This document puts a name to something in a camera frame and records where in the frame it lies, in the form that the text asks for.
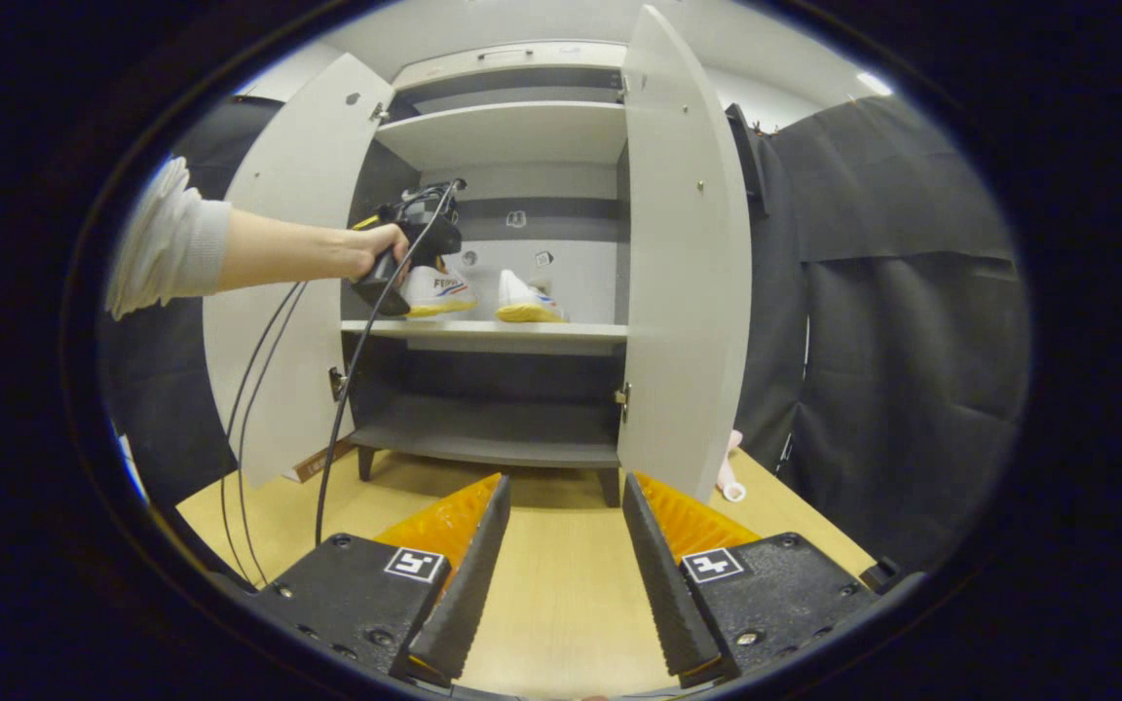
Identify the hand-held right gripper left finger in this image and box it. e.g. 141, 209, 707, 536
249, 473, 511, 687

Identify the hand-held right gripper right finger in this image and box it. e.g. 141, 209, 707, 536
622, 472, 872, 685

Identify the white shoe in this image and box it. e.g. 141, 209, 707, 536
495, 270, 569, 324
400, 263, 480, 319

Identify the grey shoe cabinet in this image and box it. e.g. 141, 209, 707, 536
203, 5, 753, 507

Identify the grey cabinet door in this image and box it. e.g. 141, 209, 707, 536
617, 5, 753, 505
203, 54, 396, 490

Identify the pink object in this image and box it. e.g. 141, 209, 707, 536
715, 429, 748, 503

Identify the black backdrop cloth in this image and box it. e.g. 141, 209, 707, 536
98, 92, 1034, 575

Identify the black cable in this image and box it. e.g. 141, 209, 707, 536
220, 282, 311, 585
315, 180, 460, 546

